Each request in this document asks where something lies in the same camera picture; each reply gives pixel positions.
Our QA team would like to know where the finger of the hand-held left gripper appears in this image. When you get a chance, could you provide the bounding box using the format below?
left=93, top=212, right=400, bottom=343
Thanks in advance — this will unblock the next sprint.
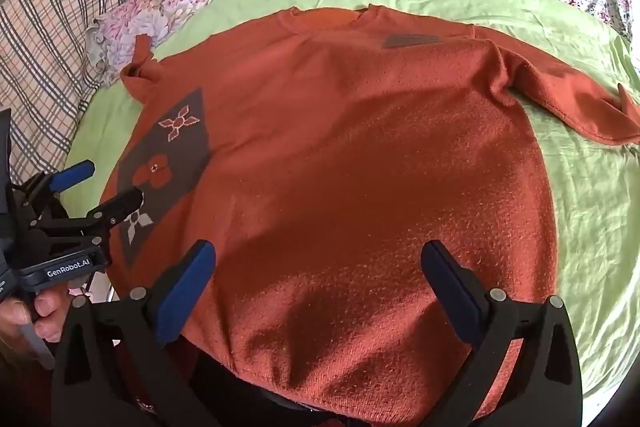
left=15, top=159, right=96, bottom=212
left=30, top=187, right=146, bottom=242

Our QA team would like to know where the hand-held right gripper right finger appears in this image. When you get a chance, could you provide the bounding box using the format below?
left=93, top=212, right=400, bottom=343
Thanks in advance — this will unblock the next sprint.
left=420, top=239, right=584, bottom=427

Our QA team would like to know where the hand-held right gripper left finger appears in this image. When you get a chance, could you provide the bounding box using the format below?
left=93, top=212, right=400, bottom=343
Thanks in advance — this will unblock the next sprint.
left=51, top=239, right=221, bottom=427

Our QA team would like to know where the orange knit sweater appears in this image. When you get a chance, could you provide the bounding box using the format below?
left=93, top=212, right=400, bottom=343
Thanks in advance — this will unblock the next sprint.
left=100, top=6, right=640, bottom=420

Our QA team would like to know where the person's left hand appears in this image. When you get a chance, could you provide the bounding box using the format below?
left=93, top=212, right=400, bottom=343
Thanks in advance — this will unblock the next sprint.
left=0, top=279, right=73, bottom=349

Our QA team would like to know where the plaid blanket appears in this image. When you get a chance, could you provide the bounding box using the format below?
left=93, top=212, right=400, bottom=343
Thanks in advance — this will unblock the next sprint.
left=0, top=0, right=187, bottom=188

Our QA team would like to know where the light green bed sheet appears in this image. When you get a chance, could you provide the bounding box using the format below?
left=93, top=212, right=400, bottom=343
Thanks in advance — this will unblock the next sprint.
left=62, top=0, right=640, bottom=427

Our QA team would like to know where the pale floral pillow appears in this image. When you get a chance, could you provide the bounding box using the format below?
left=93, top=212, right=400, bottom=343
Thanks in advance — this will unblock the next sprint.
left=85, top=0, right=227, bottom=88

